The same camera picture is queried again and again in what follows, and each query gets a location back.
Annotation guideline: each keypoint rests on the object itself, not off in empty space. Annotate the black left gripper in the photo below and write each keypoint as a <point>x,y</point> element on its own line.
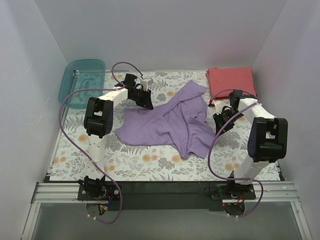
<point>141,95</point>

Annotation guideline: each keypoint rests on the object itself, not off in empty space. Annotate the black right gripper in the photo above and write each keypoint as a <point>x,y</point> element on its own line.
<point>225,118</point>

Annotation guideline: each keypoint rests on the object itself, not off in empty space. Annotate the purple t shirt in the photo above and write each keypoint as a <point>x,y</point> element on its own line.
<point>181,123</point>

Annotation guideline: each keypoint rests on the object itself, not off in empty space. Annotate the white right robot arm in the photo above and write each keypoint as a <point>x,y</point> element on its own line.
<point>267,141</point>

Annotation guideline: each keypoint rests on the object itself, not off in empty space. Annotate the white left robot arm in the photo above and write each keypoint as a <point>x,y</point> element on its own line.
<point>99,117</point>

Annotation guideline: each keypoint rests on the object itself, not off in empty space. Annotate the folded red t shirt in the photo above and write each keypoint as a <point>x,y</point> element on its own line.
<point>240,78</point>

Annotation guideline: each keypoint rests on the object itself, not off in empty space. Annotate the floral patterned table mat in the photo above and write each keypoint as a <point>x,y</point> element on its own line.
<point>153,163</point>

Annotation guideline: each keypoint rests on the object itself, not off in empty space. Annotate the teal plastic bin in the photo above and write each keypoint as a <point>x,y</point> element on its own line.
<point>85,78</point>

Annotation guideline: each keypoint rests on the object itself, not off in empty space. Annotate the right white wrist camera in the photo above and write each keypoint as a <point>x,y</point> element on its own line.
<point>217,105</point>

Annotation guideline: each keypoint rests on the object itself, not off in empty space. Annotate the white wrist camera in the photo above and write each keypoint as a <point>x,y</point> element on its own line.
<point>146,83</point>
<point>217,105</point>

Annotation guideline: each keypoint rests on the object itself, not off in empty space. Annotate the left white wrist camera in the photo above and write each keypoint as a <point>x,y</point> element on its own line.
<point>146,83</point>

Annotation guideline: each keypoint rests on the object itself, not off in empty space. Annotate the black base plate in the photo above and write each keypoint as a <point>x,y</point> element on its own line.
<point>99,188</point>

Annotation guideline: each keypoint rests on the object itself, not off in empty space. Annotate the aluminium frame rail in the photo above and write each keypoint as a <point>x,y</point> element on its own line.
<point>68,192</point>

